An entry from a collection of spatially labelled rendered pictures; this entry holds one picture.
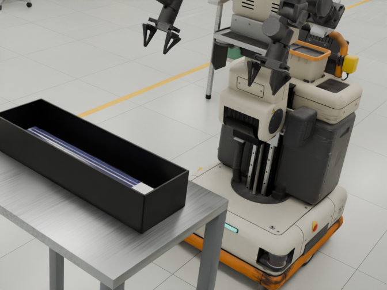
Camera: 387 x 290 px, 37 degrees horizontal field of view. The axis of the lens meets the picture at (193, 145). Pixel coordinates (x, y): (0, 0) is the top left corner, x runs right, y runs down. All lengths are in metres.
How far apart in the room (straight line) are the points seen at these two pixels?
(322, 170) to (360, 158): 1.27
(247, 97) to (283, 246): 0.61
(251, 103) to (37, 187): 0.95
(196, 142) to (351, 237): 1.13
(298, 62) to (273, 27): 0.73
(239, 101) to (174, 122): 1.59
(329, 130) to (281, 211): 0.41
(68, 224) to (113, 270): 0.20
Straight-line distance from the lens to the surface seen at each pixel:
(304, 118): 2.29
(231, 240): 2.48
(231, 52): 4.11
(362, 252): 2.94
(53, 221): 1.48
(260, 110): 2.20
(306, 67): 2.45
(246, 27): 2.17
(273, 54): 1.81
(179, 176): 1.47
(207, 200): 1.59
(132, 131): 3.64
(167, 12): 2.04
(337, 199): 2.77
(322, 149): 2.47
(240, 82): 2.26
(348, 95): 2.45
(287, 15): 1.83
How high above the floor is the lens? 1.67
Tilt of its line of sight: 28 degrees down
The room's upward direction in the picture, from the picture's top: 7 degrees clockwise
